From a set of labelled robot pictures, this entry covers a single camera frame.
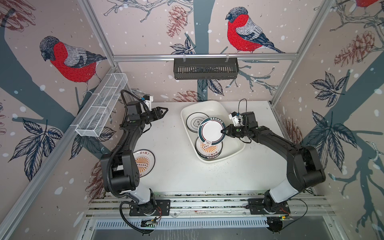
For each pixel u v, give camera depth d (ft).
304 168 1.48
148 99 2.59
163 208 2.41
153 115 2.50
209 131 3.02
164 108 2.71
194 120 3.53
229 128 2.62
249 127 2.34
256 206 2.40
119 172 1.48
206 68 3.42
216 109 3.64
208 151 3.03
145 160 2.96
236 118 2.74
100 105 2.56
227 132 2.68
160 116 2.54
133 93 3.86
